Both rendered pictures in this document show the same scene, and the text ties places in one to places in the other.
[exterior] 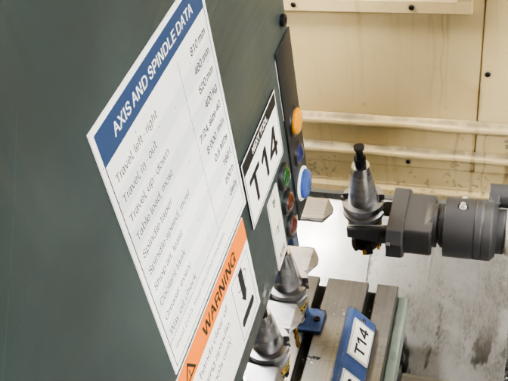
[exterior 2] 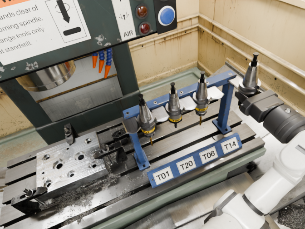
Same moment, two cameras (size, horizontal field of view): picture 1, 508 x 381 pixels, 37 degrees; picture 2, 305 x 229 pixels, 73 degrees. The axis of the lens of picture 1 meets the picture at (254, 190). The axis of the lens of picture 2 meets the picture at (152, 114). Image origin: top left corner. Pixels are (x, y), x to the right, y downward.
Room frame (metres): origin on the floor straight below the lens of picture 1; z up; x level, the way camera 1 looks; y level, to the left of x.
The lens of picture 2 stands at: (0.26, -0.34, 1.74)
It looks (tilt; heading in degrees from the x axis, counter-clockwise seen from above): 46 degrees down; 52
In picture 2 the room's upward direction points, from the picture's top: 11 degrees counter-clockwise
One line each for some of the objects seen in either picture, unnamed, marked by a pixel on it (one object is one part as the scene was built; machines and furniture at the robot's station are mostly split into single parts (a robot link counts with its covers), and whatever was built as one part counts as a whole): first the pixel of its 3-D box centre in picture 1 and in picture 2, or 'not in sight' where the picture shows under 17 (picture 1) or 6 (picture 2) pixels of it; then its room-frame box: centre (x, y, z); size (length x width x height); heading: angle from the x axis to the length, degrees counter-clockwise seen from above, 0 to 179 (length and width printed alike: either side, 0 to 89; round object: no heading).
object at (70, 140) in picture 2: not in sight; (71, 136); (0.35, 0.47, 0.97); 0.13 x 0.03 x 0.15; 67
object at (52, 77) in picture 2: not in sight; (39, 57); (0.38, 0.26, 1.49); 0.16 x 0.16 x 0.12
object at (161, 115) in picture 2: (258, 380); (160, 114); (0.59, 0.04, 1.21); 0.07 x 0.05 x 0.01; 67
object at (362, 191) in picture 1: (361, 181); (251, 73); (0.80, -0.15, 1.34); 0.04 x 0.04 x 0.07
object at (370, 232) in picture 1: (367, 234); (240, 98); (0.77, -0.15, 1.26); 0.06 x 0.02 x 0.03; 67
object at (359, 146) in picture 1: (359, 156); (254, 59); (0.80, -0.15, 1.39); 0.02 x 0.02 x 0.03
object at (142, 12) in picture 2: (289, 201); (142, 11); (0.52, -0.03, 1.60); 0.02 x 0.01 x 0.02; 157
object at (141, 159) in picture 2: not in sight; (135, 141); (0.51, 0.14, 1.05); 0.10 x 0.05 x 0.30; 67
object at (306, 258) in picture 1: (295, 258); (214, 93); (0.79, -0.04, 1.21); 0.07 x 0.05 x 0.01; 67
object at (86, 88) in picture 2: not in sight; (71, 74); (0.55, 0.67, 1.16); 0.48 x 0.05 x 0.51; 157
